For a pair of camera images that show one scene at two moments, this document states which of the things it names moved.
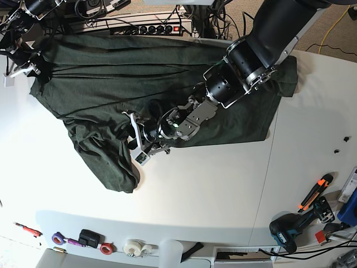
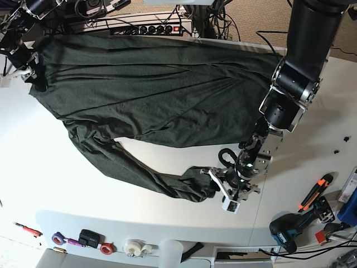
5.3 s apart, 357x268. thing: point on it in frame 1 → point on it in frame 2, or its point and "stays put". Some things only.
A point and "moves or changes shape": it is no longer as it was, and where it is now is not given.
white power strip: (179, 24) stays put
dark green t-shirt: (96, 80) moves or changes shape
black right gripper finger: (166, 148) → (244, 194)
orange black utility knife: (314, 193) stays put
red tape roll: (108, 248) stays put
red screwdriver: (32, 231) stays put
